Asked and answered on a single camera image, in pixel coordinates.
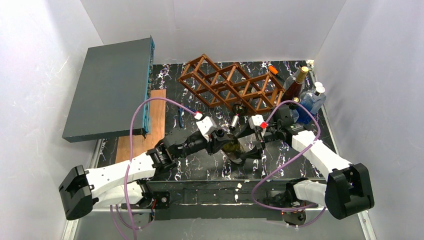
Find blue cable on table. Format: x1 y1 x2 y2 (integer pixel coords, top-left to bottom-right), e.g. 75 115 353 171
177 105 196 128

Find dark grey box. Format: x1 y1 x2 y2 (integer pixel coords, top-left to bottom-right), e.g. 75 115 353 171
62 36 155 143

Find purple cable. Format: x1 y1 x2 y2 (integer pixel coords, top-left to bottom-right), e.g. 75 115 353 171
251 100 327 229
109 96 204 240

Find dark bottle silver cap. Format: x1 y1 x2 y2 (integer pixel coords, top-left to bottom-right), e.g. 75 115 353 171
215 129 247 165

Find blue square glass bottle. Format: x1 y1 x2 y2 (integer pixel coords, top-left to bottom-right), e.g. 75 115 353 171
296 86 327 125

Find clear bottle white neck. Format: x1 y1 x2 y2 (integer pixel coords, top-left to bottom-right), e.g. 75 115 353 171
304 81 323 94

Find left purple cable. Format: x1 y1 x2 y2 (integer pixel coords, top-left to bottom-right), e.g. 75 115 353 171
109 96 204 240

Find brown wooden wine rack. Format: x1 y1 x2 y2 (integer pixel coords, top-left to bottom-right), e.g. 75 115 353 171
177 54 286 115

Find dark bottle gold cap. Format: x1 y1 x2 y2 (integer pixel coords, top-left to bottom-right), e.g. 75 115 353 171
281 66 309 101

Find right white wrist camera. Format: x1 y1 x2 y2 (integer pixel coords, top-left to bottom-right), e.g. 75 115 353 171
248 114 269 137

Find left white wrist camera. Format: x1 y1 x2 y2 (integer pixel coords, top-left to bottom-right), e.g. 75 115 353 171
194 111 218 142

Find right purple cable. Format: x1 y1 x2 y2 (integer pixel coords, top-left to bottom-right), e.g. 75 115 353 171
251 100 327 229

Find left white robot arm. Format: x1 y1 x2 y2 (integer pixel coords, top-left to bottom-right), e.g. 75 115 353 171
58 128 232 221

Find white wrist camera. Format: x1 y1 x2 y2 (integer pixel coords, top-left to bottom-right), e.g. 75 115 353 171
194 111 218 142
248 114 269 137

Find brown wooden board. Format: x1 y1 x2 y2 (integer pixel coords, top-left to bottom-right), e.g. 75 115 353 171
115 100 166 163

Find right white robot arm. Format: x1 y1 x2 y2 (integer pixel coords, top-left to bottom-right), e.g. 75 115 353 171
236 105 375 220

